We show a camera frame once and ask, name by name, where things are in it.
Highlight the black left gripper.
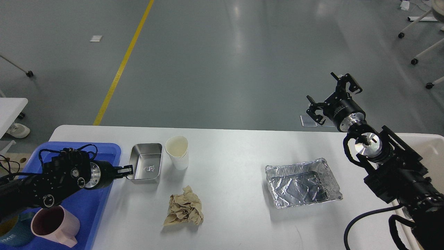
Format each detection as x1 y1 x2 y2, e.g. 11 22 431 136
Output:
84 160 134 190

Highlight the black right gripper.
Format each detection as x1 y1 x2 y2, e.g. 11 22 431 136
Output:
306 72 365 132

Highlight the stainless steel rectangular tin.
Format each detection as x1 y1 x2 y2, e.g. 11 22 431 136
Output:
126 143 162 184

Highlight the pink ceramic mug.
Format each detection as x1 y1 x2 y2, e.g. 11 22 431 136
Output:
31 205 80 248

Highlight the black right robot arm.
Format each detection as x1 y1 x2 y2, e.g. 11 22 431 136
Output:
306 73 444 250

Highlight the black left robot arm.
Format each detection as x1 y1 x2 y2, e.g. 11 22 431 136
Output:
0 144 134 223

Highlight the clear floor plate right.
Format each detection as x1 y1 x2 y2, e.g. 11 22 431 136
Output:
321 120 336 127

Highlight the clear floor plate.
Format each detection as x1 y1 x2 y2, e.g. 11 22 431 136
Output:
321 120 336 127
300 114 317 127

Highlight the clear floor plate left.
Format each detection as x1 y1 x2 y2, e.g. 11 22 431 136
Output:
300 114 317 127

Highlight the blue plastic tray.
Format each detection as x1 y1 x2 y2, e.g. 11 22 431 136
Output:
0 141 121 250

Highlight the white paper cup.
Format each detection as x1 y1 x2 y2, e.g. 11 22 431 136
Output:
165 136 189 170

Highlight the crumpled brown paper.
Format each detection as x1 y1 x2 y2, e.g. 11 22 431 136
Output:
163 185 204 226

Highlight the aluminium foil tray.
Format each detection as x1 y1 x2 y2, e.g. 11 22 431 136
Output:
265 158 343 209

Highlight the beige waste bin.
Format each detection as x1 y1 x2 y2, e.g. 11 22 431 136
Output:
396 133 444 250

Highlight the white sneaker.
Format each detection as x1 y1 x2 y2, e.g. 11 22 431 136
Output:
6 123 30 138

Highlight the dark teal mug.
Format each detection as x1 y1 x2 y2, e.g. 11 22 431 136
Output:
0 212 35 247

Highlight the white side table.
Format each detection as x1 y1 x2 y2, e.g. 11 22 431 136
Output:
0 98 28 137

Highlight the rolling stand leg left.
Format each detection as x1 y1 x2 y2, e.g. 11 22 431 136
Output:
0 54 34 78

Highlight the white rolling chair base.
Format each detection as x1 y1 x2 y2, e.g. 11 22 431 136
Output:
398 0 444 90

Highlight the white paper on floor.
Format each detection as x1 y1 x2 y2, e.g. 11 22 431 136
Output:
90 35 103 42

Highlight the black cables left edge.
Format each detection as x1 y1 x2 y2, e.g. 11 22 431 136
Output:
0 155 21 179

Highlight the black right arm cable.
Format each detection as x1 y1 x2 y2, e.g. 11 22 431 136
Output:
343 205 406 250

